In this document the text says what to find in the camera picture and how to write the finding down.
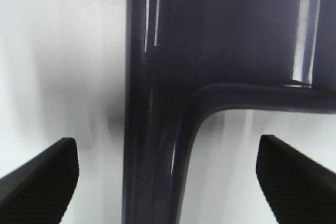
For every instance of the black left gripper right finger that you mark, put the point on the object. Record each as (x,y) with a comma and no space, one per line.
(297,189)

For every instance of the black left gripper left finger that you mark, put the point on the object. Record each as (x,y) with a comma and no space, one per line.
(40,190)

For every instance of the purple plastic dustpan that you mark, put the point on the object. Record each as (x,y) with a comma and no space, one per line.
(187,59)

